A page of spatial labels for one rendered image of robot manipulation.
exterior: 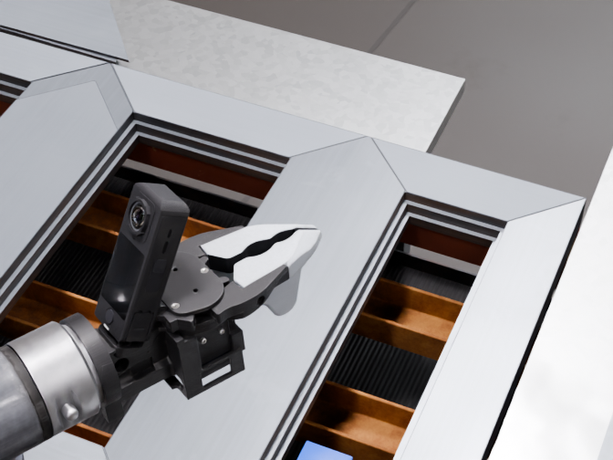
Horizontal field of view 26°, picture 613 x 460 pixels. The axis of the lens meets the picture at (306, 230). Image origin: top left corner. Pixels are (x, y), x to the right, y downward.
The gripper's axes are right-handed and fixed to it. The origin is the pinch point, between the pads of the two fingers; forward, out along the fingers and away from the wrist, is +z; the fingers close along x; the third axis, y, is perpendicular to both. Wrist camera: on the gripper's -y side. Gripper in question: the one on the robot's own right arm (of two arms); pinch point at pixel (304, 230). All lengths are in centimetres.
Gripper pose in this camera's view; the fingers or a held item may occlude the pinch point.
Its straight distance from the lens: 103.9
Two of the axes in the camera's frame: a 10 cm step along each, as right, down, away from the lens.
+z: 8.2, -4.1, 4.0
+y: 0.8, 7.7, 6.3
